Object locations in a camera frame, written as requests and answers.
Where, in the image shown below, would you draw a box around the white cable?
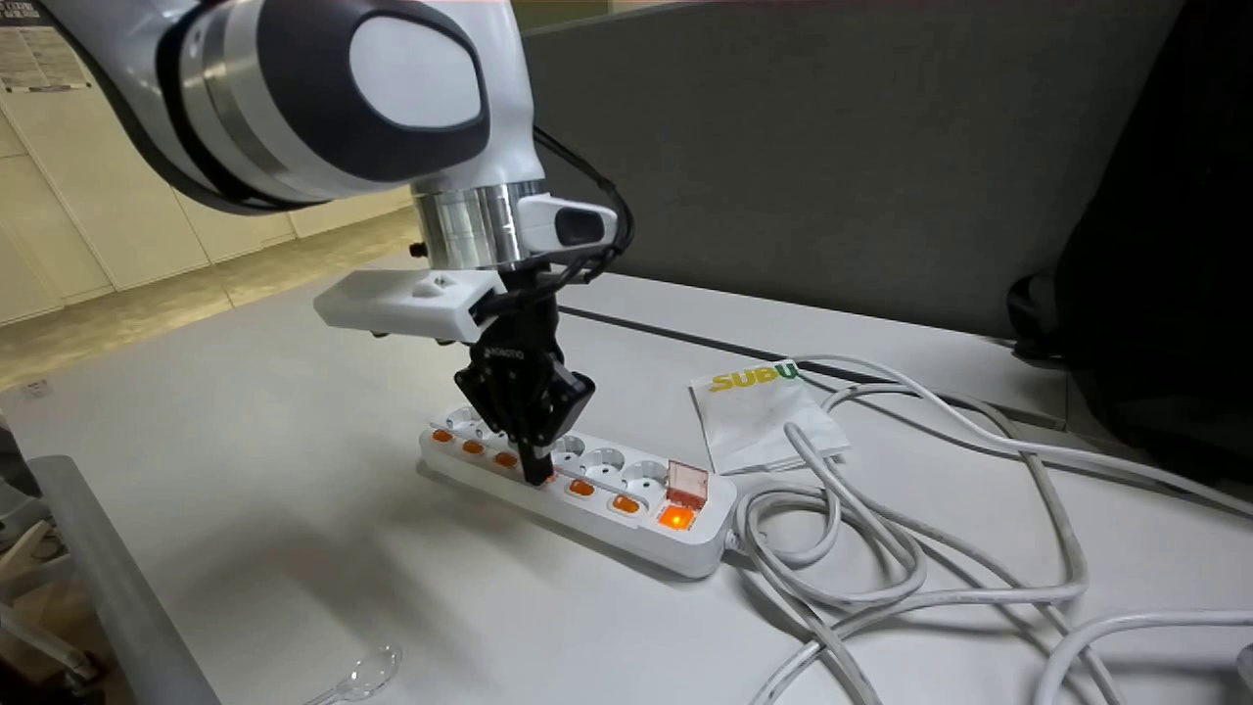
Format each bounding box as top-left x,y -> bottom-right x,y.
724,352 -> 1253,705

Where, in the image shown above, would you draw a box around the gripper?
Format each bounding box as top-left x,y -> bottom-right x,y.
454,266 -> 596,487

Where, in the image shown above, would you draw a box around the wall poster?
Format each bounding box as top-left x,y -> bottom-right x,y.
0,0 -> 95,95

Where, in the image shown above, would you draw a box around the black bag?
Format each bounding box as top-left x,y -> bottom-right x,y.
1006,0 -> 1253,483

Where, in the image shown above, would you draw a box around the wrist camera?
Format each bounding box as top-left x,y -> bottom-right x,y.
313,268 -> 506,345

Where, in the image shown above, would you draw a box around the grey partition panel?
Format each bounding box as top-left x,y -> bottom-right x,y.
522,0 -> 1187,340

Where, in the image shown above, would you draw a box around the clear plastic spoon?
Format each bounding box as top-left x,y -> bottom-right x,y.
302,643 -> 404,705

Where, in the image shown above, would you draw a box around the white paper napkin packet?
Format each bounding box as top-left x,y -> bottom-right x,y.
689,361 -> 852,477

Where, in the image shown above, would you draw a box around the white power strip orange switches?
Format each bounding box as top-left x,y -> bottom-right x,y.
419,405 -> 741,580

